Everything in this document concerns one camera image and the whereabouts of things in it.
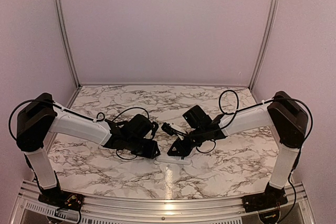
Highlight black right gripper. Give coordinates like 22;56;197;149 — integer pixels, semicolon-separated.
167;126;206;157

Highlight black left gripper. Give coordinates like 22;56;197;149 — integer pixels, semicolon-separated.
126;136;161;158

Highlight white remote control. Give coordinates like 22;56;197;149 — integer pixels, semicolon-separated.
155;155;191;165

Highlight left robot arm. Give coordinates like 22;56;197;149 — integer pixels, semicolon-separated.
12;93;160;206

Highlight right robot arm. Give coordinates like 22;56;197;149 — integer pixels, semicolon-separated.
161;91;313;207

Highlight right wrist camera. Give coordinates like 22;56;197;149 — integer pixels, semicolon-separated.
161;122;185;136

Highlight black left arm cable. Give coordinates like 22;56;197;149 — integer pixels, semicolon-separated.
7;99;150;161

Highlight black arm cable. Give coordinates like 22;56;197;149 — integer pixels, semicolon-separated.
7;99;150;161
194;90;314;156

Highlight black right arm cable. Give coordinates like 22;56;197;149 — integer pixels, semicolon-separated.
194;90;314;156

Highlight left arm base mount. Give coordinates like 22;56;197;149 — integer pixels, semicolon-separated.
37;182;83;211

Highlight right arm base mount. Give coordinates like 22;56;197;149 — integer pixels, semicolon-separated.
242;182;288;212

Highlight aluminium front rail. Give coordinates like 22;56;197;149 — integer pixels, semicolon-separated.
15;186;316;224

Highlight right aluminium frame post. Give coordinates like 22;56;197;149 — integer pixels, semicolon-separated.
248;0;279;93

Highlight aluminium frame post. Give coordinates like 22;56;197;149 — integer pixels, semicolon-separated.
54;0;81;89
248;0;279;93

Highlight left aluminium frame post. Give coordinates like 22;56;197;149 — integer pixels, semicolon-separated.
54;0;81;89

